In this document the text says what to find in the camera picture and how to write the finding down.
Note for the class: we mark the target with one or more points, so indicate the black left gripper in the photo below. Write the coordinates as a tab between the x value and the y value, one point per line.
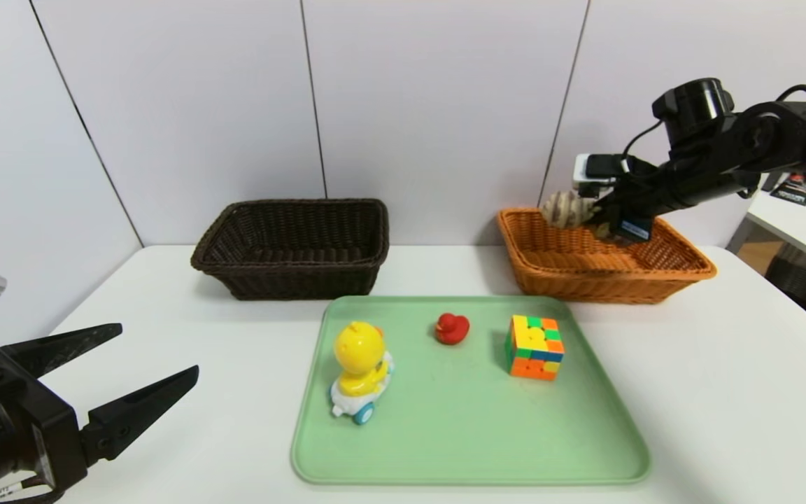
45	427

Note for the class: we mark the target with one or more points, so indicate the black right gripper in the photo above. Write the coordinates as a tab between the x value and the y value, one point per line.
632	228

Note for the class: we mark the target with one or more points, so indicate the brown striped bread roll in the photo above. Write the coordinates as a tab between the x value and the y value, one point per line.
564	210

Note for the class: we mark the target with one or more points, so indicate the multicolour puzzle cube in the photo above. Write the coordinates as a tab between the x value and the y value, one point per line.
534	346

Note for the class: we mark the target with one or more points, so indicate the orange wicker basket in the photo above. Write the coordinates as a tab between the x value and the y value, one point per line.
585	280

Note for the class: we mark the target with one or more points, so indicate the dark brown wicker basket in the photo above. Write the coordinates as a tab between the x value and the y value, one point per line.
291	280

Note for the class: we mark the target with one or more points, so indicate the small red rubber duck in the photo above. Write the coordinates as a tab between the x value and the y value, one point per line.
452	330

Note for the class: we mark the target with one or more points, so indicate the black printed packet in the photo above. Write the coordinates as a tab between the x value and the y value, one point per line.
791	190

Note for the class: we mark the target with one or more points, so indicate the yellow duck toy on wheels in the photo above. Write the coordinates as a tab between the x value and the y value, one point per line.
359	350

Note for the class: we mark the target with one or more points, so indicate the green plastic tray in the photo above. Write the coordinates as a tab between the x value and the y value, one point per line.
445	448

